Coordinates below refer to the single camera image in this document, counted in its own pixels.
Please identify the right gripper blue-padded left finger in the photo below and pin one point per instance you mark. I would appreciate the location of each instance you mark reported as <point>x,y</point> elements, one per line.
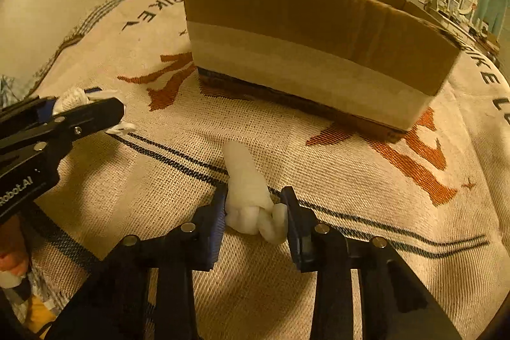
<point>147,279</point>

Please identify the beige woven blanket with lettering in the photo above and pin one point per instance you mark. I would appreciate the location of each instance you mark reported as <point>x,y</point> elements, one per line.
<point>440,195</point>

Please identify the person's left hand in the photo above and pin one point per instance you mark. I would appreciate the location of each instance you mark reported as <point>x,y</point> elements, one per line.
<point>13,253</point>

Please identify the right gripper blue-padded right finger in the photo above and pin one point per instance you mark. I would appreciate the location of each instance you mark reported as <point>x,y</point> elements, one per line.
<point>395,304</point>

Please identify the white ribbed sock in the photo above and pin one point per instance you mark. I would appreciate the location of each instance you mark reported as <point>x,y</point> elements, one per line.
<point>75,97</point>

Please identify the white dressing table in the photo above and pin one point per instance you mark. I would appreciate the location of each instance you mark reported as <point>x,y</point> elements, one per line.
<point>464,32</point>

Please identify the open cardboard box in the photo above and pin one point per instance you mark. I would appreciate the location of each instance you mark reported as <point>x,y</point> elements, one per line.
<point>382,61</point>

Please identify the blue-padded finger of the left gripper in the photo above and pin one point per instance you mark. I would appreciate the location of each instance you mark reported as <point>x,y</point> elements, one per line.
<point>43,106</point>
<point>87,116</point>

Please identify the small white knotted sock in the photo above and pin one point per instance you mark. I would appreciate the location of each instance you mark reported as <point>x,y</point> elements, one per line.
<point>249,206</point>

